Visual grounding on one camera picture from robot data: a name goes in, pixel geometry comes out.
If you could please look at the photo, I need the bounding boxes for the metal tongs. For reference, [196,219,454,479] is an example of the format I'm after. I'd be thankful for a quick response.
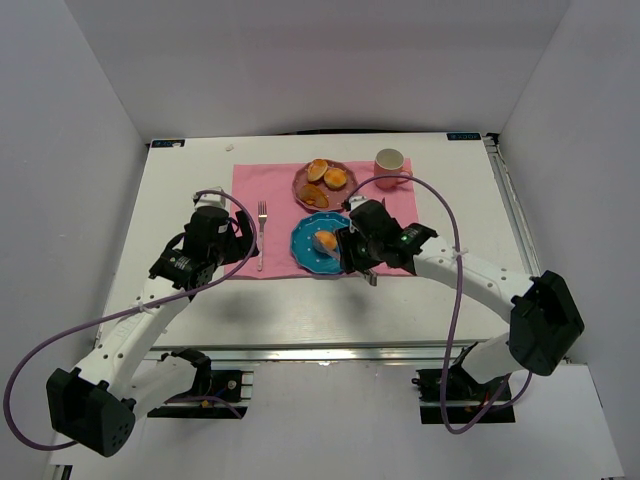
[311,234,379,287]

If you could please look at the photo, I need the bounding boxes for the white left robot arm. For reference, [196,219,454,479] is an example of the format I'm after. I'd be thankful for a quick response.
[46,206,257,457]

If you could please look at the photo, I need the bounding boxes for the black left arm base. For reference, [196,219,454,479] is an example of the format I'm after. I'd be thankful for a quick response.
[147,349,254,420]

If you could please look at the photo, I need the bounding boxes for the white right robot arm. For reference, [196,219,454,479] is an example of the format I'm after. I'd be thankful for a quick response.
[336,196,585,397]

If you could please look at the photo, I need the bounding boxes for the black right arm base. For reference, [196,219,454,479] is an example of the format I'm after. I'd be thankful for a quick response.
[412,369,516,428]

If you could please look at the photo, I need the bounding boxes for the pink cloth placemat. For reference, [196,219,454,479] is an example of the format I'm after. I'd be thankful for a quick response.
[231,160,419,279]

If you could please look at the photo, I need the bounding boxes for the pink scalloped plate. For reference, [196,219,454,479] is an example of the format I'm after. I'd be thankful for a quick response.
[292,160,358,212]

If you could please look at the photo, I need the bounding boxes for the blue polka dot plate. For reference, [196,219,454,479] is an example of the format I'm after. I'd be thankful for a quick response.
[290,212,349,276]

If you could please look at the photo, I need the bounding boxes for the pink ceramic mug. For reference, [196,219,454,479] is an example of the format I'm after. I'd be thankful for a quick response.
[374,148,413,190]

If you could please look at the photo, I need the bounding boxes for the blue label left corner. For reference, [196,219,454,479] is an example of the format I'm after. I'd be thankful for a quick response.
[150,139,185,148]

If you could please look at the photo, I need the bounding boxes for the blue label corner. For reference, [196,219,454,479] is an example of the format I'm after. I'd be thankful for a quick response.
[446,132,482,141]
[150,139,185,148]

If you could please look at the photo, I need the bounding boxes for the blue label right corner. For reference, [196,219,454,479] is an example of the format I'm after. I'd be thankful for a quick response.
[446,132,482,141]

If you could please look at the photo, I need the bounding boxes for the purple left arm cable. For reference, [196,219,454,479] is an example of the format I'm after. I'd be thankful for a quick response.
[2,189,259,450]

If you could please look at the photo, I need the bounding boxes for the fork with pink handle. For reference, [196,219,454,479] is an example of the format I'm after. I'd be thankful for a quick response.
[257,200,268,272]

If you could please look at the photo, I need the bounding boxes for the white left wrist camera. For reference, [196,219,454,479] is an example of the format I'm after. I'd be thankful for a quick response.
[192,187,227,210]

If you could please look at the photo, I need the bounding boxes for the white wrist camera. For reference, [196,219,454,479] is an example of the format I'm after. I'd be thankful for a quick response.
[342,195,368,212]
[192,187,227,210]

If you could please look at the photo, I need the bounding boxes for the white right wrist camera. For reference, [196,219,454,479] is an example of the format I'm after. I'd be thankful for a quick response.
[342,195,368,212]

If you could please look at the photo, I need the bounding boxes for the aluminium rail right side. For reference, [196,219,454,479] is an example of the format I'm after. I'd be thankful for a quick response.
[482,135,571,361]

